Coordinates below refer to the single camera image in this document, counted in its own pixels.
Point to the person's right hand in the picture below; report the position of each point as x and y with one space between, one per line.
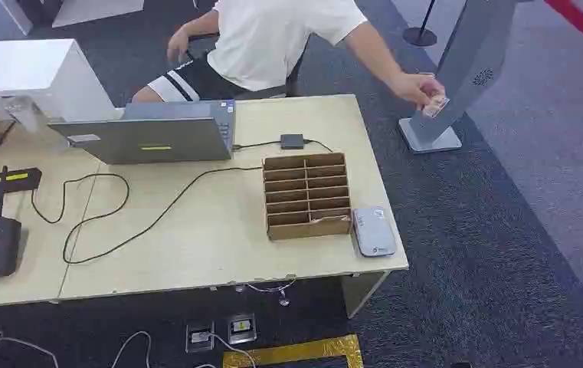
177 46

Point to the person's left hand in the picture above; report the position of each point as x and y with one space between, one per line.
415 89

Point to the small card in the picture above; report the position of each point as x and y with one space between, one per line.
435 106

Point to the grey kiosk stand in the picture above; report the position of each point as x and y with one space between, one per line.
466 71

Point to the person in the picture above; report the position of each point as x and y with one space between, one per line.
265 40

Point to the grey laptop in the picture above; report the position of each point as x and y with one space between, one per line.
169 134

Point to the small black adapter box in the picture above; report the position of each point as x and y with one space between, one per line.
292 141

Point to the white cabinet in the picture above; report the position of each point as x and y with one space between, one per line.
32 76

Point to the grey card reader device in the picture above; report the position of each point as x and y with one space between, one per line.
373 232

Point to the wooden compartment box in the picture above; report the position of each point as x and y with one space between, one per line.
306 195

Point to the pale desk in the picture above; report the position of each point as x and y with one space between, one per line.
210 228

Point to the yellow floor tape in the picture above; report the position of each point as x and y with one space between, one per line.
296 351

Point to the floor socket box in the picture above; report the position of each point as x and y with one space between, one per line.
242 328
200 337

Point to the black stanchion post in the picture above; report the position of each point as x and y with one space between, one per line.
420 30

